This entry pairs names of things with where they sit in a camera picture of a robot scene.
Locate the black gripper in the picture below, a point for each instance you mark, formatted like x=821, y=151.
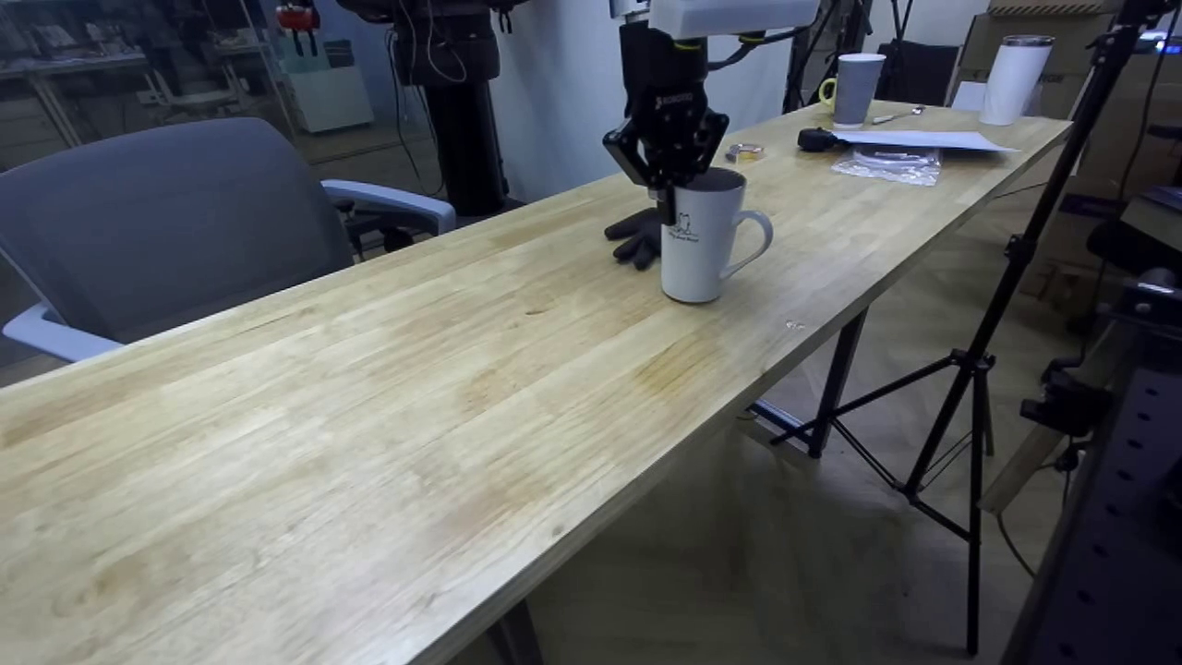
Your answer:
x=665, y=69

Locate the white ceramic mug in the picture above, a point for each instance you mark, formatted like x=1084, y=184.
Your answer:
x=697, y=259

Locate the small metal trinket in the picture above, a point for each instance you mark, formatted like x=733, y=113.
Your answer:
x=744, y=154

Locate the black glove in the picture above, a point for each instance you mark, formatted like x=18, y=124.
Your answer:
x=635, y=243

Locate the small black oval object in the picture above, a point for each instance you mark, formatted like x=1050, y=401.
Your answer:
x=821, y=142

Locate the grey tumbler cup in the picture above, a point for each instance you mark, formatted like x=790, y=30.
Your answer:
x=857, y=85

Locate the clear plastic sleeve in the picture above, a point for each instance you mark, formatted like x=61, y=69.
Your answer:
x=890, y=168

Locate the white paper sheets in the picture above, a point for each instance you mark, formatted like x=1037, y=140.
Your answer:
x=924, y=142

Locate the dark table leg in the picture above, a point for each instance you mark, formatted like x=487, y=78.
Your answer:
x=516, y=638
x=838, y=382

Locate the white cabinet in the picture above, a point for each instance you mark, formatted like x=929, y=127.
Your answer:
x=326, y=85

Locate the red object on cabinet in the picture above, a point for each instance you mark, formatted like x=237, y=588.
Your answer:
x=296, y=18

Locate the black equipment block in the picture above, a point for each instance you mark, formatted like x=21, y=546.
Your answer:
x=1141, y=243

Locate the grey office chair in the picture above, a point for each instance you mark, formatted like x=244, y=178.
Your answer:
x=162, y=223

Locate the black perforated breadboard table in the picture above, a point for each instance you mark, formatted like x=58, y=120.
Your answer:
x=1110, y=556

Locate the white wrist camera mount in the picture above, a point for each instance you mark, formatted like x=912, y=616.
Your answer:
x=725, y=18

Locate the black camera tripod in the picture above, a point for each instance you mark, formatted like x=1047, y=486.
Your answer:
x=1022, y=247

